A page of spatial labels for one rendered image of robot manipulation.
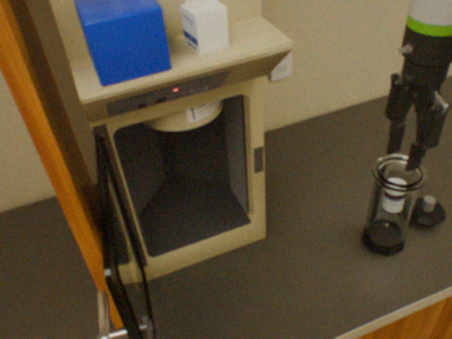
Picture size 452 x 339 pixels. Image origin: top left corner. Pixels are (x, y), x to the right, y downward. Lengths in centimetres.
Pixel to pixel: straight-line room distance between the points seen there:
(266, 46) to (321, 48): 78
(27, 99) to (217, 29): 28
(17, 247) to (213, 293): 53
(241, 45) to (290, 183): 66
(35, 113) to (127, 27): 17
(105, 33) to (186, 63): 12
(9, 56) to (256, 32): 36
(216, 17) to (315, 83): 88
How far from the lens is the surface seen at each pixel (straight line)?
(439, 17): 79
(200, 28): 66
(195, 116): 85
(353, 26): 150
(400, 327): 123
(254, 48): 68
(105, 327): 73
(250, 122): 89
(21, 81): 64
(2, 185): 139
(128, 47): 62
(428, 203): 119
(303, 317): 102
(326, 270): 109
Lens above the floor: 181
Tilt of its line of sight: 41 degrees down
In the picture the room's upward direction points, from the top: 5 degrees counter-clockwise
